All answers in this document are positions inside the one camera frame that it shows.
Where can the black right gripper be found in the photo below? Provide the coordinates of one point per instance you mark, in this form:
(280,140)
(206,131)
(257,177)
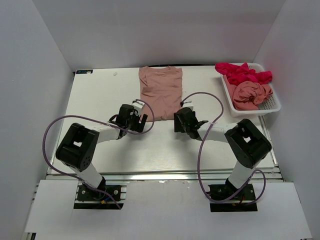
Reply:
(177,125)

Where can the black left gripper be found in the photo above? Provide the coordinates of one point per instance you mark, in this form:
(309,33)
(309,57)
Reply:
(138,127)

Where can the dusty pink t shirt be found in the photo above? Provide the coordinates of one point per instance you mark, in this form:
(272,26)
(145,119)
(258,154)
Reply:
(162,89)

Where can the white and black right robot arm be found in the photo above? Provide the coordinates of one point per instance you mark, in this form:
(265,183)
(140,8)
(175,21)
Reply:
(246,141)

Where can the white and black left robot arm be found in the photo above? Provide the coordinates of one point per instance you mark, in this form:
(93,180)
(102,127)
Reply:
(78,146)

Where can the coral pink t shirt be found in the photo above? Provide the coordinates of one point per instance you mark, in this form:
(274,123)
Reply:
(247,96)

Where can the magenta t shirt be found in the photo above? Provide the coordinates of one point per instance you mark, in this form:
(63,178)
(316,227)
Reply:
(237,74)

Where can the white perforated plastic basket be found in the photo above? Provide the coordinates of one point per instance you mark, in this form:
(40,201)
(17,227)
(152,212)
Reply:
(269,106)

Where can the black xdof label sticker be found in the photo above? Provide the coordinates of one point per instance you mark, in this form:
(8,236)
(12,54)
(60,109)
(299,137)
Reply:
(84,71)

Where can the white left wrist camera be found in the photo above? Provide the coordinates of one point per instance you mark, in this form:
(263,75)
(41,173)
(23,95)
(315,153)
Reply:
(138,106)

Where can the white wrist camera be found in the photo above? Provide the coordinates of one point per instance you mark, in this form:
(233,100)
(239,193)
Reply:
(138,106)
(187,104)

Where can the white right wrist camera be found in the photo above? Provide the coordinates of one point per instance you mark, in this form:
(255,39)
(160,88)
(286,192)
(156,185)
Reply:
(187,104)

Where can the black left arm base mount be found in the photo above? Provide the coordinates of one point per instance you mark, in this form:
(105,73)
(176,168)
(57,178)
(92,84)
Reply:
(87,199)

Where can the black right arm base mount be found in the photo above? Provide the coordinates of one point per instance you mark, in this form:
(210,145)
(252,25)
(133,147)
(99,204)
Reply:
(240,203)

